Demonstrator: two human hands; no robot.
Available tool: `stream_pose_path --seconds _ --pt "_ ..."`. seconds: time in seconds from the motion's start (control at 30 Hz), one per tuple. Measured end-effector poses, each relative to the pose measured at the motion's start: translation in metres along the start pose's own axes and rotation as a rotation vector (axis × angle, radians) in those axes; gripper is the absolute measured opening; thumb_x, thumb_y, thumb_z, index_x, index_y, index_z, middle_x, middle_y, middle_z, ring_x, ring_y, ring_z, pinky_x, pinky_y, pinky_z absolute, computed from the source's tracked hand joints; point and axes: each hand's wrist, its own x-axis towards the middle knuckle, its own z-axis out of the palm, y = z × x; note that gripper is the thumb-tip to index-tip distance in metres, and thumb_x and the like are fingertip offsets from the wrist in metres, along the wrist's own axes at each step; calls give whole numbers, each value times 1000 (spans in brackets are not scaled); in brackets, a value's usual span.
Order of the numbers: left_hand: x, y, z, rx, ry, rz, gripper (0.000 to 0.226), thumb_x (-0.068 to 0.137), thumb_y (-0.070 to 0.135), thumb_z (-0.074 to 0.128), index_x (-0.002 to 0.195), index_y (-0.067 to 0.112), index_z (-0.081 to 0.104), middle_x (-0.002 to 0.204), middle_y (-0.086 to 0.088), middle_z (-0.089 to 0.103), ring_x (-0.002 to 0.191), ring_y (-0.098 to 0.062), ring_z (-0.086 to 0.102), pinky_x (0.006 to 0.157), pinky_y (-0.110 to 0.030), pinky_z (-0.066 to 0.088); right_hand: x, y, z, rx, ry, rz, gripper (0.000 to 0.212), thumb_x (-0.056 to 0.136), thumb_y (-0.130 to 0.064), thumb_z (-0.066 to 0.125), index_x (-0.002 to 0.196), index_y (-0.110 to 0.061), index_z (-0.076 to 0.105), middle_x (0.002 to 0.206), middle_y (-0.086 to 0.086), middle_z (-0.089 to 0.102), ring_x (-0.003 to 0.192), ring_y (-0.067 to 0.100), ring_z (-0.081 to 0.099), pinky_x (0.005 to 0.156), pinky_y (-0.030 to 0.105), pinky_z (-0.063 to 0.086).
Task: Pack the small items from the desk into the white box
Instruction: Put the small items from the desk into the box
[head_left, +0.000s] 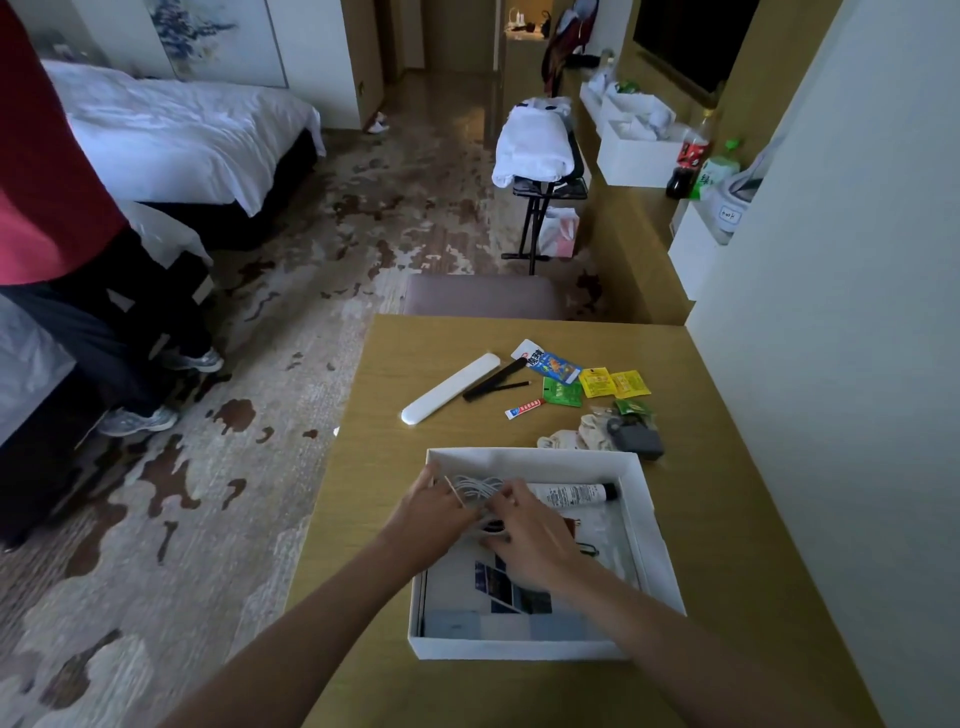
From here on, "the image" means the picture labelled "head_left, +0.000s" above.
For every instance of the person's left fingers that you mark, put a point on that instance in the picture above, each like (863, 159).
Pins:
(427, 480)

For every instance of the white electric kettle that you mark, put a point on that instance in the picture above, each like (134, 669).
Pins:
(731, 210)

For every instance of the person's right forearm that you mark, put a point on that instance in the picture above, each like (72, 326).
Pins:
(667, 652)

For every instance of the red and white packet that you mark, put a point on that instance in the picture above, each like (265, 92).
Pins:
(525, 349)

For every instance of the hanging clothes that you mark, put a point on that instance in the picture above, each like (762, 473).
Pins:
(570, 45)

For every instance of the brown upholstered chair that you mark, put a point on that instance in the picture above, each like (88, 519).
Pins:
(480, 296)

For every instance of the blue floral wall painting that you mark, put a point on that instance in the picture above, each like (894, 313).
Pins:
(217, 37)

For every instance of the white open cardboard box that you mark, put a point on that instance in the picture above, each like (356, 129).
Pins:
(660, 555)

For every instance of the folded white clothing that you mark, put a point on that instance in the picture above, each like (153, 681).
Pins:
(529, 142)

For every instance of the dark green packet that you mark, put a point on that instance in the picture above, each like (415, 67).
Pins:
(634, 409)

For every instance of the small white red-label tube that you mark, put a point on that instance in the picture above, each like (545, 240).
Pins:
(525, 409)

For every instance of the thick black pen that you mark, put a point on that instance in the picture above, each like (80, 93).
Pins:
(491, 381)

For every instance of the yellow sachet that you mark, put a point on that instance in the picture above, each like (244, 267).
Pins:
(630, 383)
(597, 382)

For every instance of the white tube with black cap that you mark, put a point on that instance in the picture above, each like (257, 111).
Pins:
(570, 495)

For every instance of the blue snack packet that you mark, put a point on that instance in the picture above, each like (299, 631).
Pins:
(555, 367)

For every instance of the grey pouch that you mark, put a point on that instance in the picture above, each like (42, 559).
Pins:
(637, 439)

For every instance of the long white plastic case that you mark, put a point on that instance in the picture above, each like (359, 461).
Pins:
(450, 390)

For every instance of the person's left forearm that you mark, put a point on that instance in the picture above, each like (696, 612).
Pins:
(300, 630)

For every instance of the large white storage box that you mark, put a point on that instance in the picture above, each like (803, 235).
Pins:
(634, 161)

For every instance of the thin black pencil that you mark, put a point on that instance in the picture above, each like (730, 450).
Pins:
(510, 388)

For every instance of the dark blue photo booklet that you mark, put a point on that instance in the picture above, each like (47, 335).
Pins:
(499, 589)

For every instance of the cola bottle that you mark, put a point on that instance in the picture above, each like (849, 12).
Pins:
(690, 154)

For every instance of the green drink bottle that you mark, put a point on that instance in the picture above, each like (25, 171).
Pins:
(716, 172)

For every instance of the wall-mounted black television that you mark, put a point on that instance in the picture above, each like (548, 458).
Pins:
(690, 34)

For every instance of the long wooden counter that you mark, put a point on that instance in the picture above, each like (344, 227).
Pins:
(637, 240)

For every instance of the bright green packet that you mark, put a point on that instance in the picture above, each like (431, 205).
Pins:
(562, 392)

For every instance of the person's right hand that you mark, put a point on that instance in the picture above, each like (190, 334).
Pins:
(544, 551)

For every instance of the white slipper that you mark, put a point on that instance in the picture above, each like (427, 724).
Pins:
(377, 122)

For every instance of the bed with white duvet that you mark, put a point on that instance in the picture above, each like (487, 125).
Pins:
(180, 135)

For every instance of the black folding luggage rack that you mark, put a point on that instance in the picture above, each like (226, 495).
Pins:
(536, 217)

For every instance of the white and pink bag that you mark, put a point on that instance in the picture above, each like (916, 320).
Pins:
(559, 232)

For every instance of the white box with clutter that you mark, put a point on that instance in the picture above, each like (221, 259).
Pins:
(611, 105)

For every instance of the person's left hand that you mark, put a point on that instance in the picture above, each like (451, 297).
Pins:
(427, 517)

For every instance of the person's right fingers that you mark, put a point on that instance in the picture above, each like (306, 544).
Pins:
(504, 504)

